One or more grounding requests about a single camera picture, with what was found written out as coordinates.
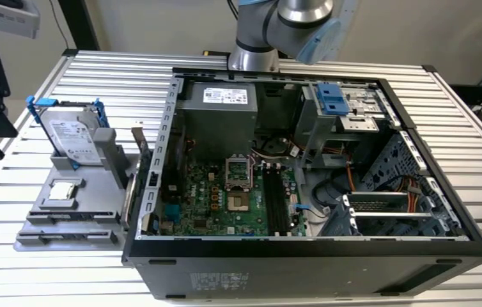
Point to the RAM stick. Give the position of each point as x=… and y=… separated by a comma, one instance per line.
x=65, y=239
x=77, y=217

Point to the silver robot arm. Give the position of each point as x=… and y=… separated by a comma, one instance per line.
x=304, y=16

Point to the black RAM slot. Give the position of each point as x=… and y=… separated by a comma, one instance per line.
x=266, y=198
x=273, y=198
x=278, y=198
x=284, y=198

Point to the blue disk carrier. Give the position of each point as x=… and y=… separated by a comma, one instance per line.
x=45, y=101

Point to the silver hard disk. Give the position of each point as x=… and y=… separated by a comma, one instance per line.
x=71, y=134

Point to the silver CPU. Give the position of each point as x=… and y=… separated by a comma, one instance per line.
x=62, y=191

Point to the grey parts rack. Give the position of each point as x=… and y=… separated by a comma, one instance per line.
x=98, y=192

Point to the grey power supply unit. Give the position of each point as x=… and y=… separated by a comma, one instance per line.
x=218, y=128

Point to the blue expansion slot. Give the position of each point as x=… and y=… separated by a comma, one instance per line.
x=170, y=212

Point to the round CPU cooler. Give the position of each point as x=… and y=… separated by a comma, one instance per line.
x=274, y=145

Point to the CPU socket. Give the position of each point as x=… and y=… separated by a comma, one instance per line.
x=238, y=201

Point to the green motherboard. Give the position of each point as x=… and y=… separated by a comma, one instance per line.
x=240, y=224

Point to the metal optical drive cage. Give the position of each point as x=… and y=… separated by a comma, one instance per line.
x=312, y=128

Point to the blue drive bay latch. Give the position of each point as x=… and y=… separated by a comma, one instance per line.
x=329, y=99

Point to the white eight-pin connector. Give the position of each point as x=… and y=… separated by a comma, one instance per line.
x=294, y=199

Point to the black four-pin connector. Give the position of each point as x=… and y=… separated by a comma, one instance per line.
x=297, y=220

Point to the black PC case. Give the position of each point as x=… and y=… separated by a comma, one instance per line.
x=265, y=275

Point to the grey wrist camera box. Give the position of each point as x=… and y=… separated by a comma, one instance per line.
x=9, y=19

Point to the black upright post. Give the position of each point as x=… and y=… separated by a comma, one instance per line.
x=82, y=25

